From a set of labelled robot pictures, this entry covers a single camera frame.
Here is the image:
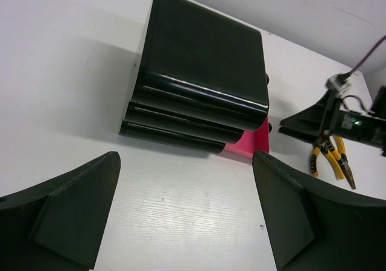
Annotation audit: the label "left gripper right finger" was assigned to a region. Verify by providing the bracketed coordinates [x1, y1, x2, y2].
[252, 151, 385, 270]

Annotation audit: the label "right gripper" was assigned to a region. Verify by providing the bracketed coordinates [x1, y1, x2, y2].
[279, 86, 385, 156]

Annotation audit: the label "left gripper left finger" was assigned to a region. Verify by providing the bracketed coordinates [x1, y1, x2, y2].
[1, 151, 121, 270]

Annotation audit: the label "yellow long-nose pliers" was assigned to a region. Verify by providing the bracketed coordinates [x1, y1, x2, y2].
[309, 137, 336, 177]

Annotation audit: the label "yellow combination pliers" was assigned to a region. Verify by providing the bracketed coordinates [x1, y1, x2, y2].
[325, 136, 356, 190]

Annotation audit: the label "pink bottom drawer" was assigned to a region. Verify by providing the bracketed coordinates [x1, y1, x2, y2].
[220, 118, 271, 164]

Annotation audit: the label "black drawer cabinet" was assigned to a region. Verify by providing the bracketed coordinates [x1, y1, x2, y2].
[119, 0, 270, 154]

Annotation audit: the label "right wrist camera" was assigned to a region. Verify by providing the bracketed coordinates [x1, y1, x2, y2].
[325, 73, 351, 98]

